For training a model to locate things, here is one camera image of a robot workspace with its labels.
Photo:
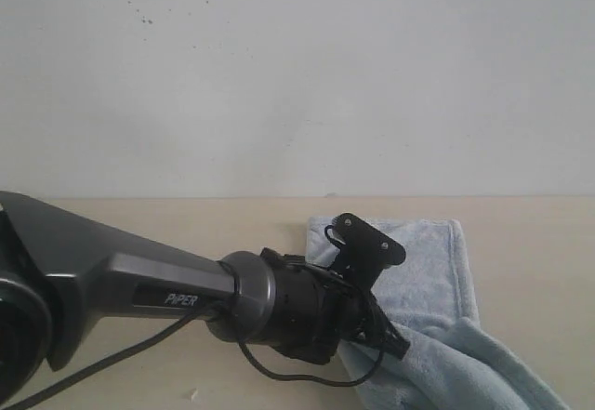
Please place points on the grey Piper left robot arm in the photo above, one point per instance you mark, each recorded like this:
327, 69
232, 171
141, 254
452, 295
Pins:
77, 270

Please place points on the light blue fleece towel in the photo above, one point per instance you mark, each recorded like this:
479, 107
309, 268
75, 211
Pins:
452, 362

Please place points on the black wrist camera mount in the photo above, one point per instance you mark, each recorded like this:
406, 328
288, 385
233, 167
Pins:
364, 252

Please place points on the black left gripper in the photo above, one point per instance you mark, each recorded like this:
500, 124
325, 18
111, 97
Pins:
316, 307

